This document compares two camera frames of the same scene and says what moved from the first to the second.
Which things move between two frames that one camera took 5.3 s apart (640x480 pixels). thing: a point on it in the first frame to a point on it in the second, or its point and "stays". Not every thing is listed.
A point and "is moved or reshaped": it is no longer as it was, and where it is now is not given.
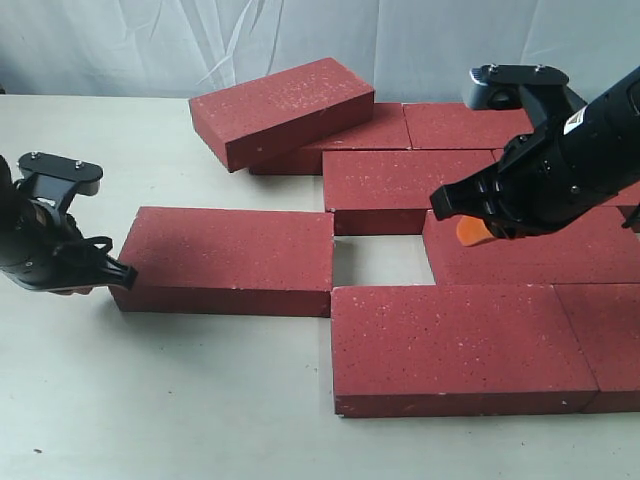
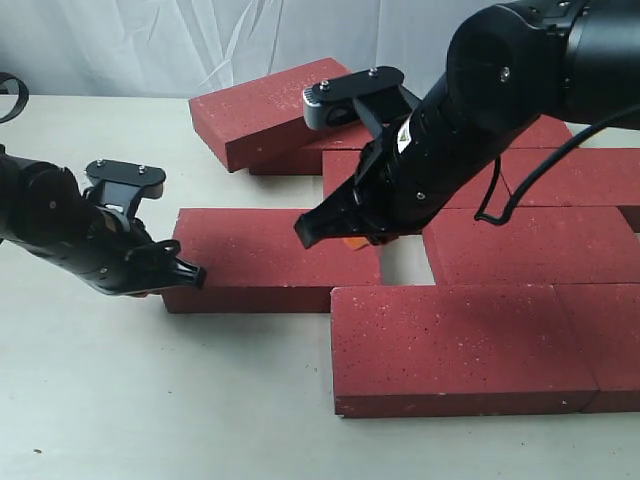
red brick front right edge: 605,320 stays
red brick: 259,119 stays
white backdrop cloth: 413,51 stays
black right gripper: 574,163 to 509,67
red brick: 228,262 is moved or reshaped
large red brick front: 456,350 stays
